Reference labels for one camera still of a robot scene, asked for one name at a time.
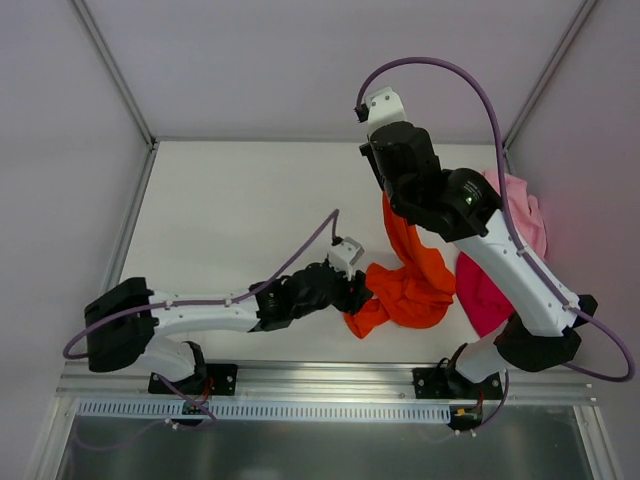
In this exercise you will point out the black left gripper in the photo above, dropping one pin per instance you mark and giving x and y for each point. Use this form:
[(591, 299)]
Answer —
[(348, 298)]

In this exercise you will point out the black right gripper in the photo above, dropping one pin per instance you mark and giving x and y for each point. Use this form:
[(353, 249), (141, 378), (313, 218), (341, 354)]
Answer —
[(379, 167)]

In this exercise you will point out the orange t shirt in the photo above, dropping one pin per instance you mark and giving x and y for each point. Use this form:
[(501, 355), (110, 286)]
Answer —
[(416, 295)]

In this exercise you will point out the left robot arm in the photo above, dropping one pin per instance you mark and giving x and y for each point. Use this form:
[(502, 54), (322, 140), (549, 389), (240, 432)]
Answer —
[(133, 325)]

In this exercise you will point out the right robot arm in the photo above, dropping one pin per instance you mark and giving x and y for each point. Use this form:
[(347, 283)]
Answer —
[(463, 208)]

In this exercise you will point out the light pink t shirt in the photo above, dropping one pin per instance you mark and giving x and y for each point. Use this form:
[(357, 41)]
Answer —
[(526, 214)]

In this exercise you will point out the magenta t shirt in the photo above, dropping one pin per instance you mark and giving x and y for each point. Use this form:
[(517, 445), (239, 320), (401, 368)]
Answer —
[(485, 305)]

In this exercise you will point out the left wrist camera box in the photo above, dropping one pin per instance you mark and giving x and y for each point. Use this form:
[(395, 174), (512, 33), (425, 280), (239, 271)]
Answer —
[(344, 254)]

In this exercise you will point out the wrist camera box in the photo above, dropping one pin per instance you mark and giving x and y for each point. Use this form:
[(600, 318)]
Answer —
[(344, 254), (379, 109)]

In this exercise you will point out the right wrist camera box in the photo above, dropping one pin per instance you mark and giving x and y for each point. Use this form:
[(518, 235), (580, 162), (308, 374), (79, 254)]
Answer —
[(379, 109)]

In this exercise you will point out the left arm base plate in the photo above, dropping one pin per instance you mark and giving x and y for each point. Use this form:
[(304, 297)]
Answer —
[(218, 379)]

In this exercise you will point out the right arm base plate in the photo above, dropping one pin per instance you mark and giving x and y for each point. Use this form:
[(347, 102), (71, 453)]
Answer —
[(441, 383)]

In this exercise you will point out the right aluminium frame post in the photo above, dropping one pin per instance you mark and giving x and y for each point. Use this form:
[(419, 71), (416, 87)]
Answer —
[(569, 36)]

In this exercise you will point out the aluminium frame post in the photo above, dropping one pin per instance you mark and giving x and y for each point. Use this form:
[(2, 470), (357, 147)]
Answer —
[(569, 36), (104, 53)]

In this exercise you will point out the white slotted cable duct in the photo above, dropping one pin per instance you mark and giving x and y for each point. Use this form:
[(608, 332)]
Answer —
[(268, 410)]

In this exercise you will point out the left aluminium frame post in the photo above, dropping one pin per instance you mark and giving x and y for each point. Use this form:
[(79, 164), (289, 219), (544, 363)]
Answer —
[(104, 53)]

